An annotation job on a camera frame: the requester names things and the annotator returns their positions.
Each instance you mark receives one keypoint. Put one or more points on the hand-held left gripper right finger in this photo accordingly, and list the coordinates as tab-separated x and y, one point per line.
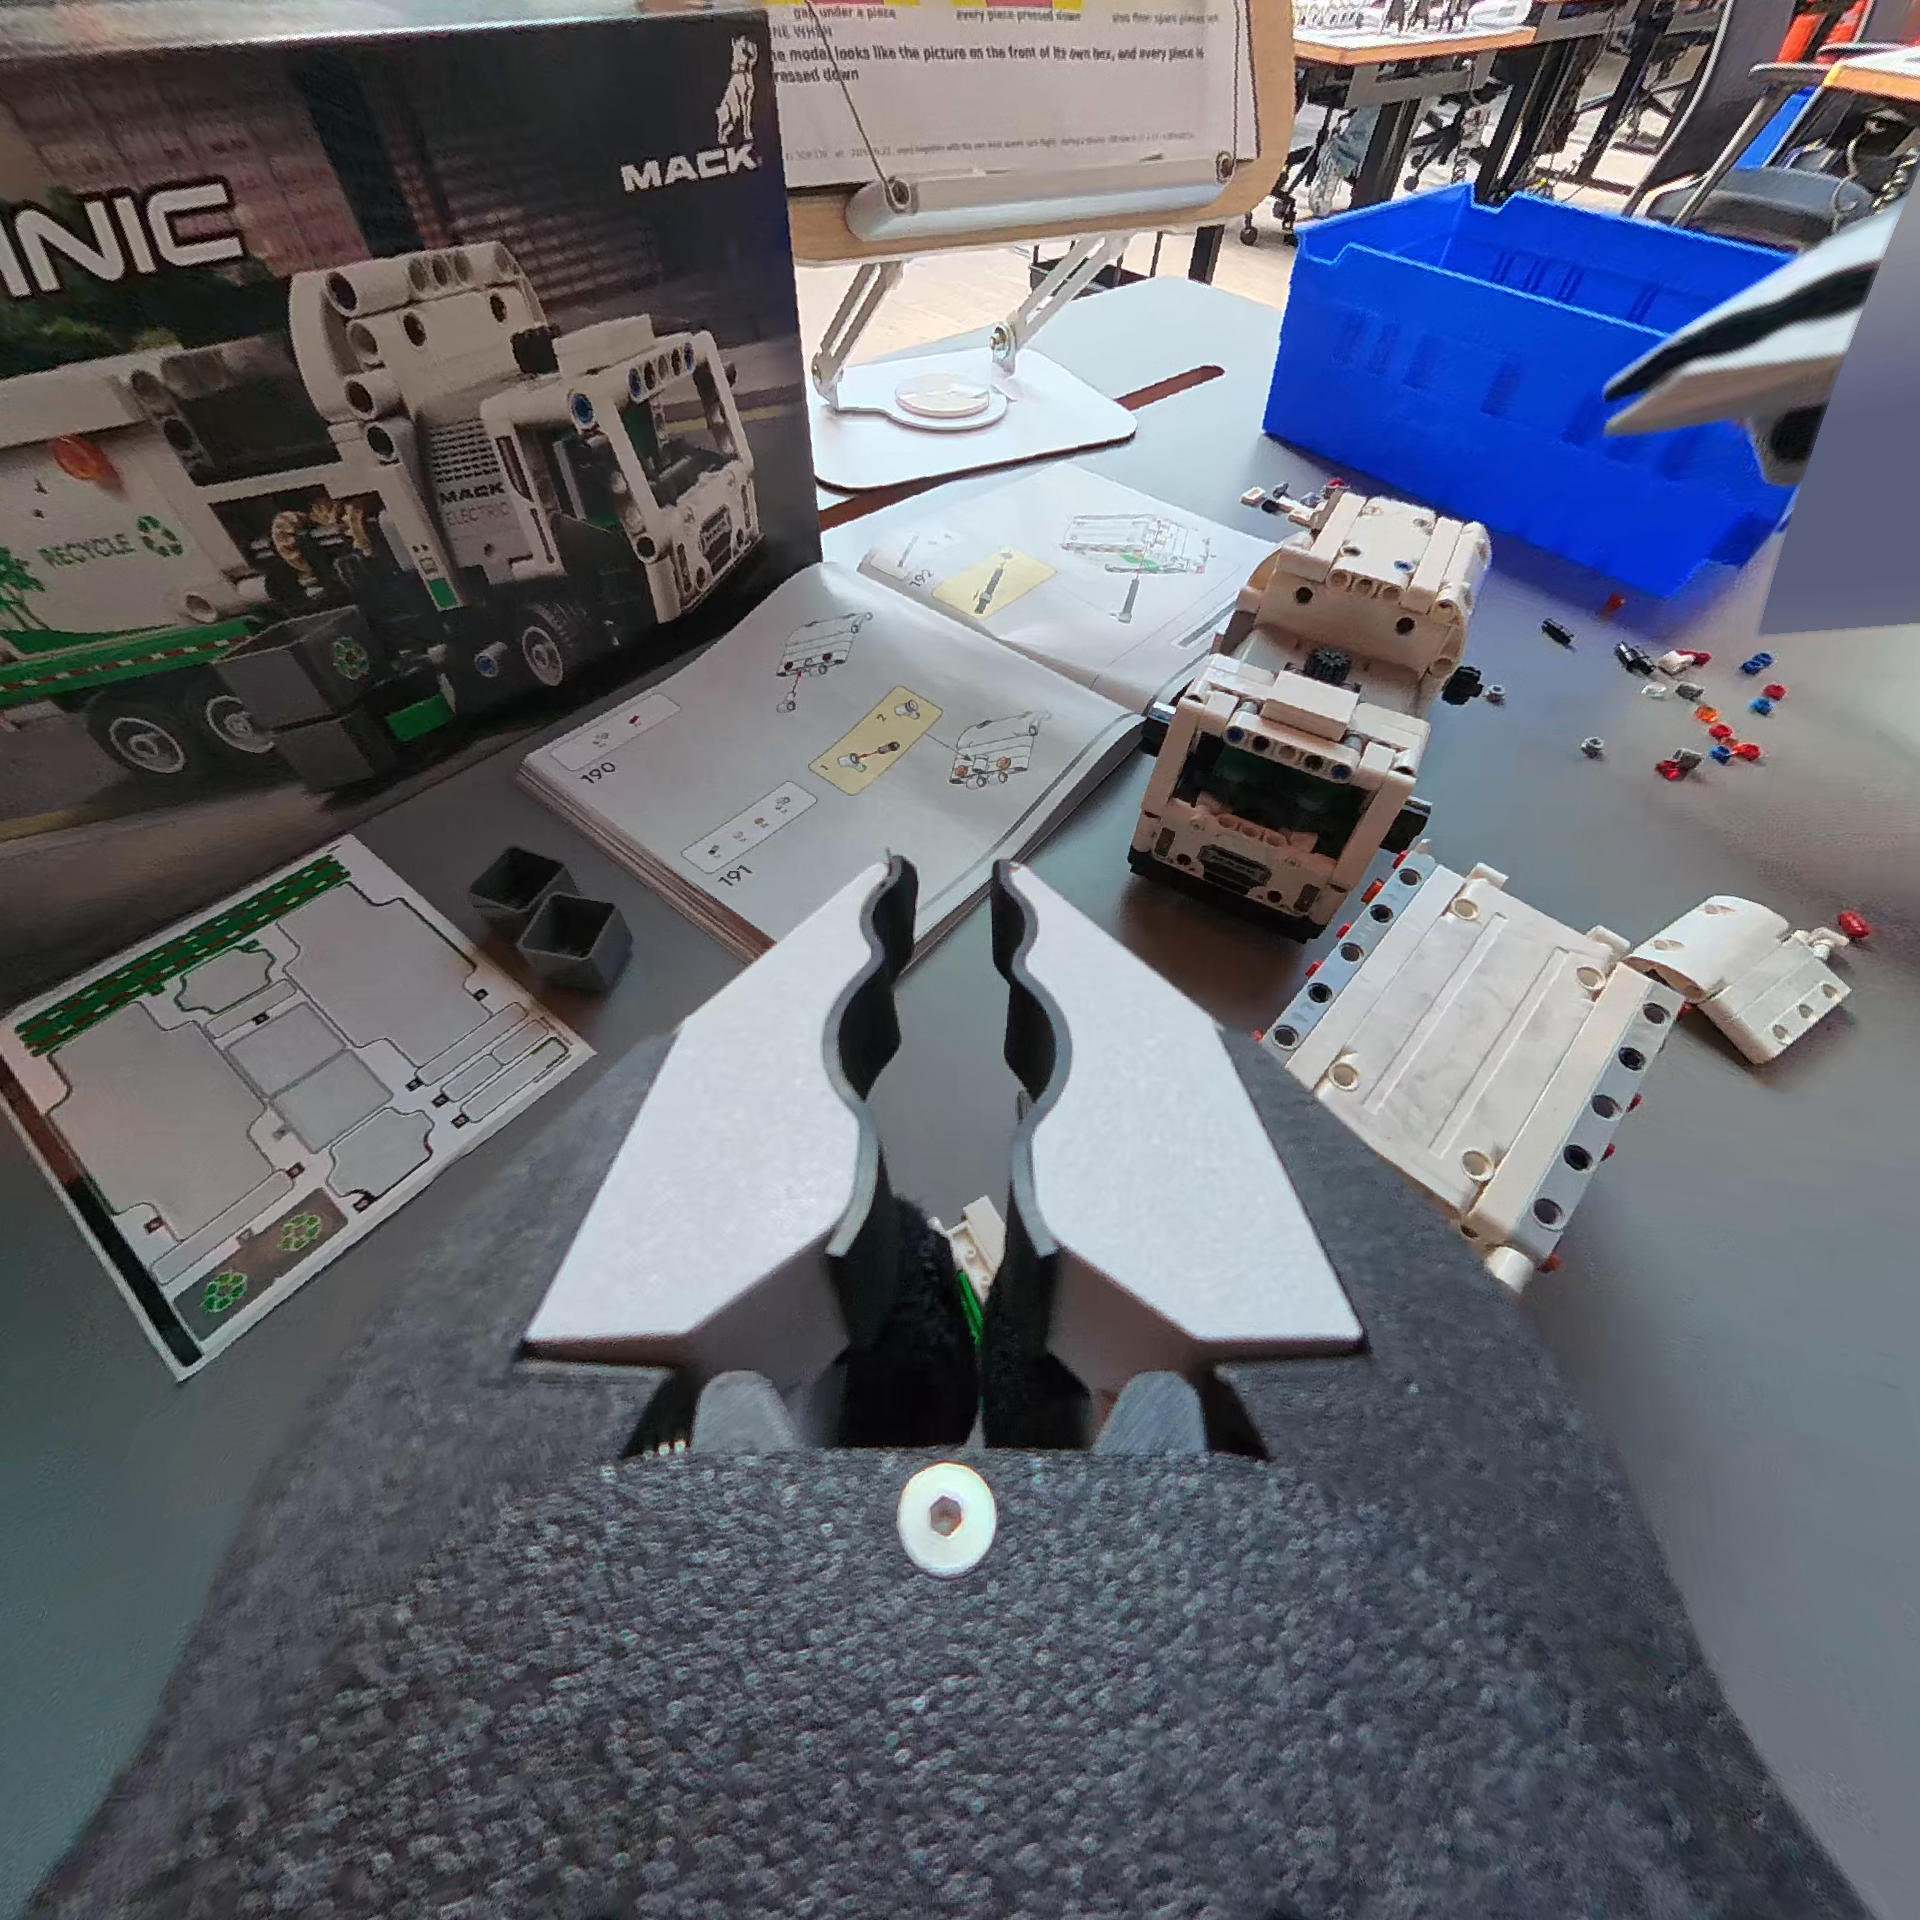
1184	1185

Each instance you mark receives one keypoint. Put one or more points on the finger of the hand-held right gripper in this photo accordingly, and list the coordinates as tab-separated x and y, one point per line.
1756	324
1723	399

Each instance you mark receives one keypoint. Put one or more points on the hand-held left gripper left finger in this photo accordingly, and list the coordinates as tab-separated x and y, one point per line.
720	1171

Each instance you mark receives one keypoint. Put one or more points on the lego instruction booklet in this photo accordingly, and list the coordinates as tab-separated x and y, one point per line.
839	706

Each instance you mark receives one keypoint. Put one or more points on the white curved lego panel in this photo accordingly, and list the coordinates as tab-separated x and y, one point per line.
1747	975

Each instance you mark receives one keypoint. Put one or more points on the small white lego piece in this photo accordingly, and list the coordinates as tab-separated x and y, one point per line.
984	1237

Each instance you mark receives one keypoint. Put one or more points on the dark grey lego bin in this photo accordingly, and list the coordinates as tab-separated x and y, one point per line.
579	946
511	889

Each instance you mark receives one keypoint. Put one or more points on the white lego container body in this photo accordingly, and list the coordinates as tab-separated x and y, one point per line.
1470	1051

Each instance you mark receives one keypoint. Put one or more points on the scattered small lego pieces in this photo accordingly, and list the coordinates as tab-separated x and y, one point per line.
1681	763

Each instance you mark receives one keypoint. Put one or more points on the small white black lego assembly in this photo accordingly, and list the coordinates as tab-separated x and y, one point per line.
1287	499

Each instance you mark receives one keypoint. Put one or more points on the lego sticker sheet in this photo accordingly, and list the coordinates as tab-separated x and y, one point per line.
270	1081

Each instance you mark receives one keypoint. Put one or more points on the white green lego truck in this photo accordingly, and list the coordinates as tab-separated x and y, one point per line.
1320	691

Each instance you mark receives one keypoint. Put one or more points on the black lego set box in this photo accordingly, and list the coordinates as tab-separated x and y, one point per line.
376	377

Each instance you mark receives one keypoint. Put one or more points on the blue plastic bin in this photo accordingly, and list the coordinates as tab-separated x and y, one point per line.
1499	359

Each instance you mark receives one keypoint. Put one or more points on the background tables and chairs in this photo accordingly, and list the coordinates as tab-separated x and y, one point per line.
1499	76

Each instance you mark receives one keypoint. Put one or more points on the document holder stand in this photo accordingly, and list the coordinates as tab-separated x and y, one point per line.
1035	76

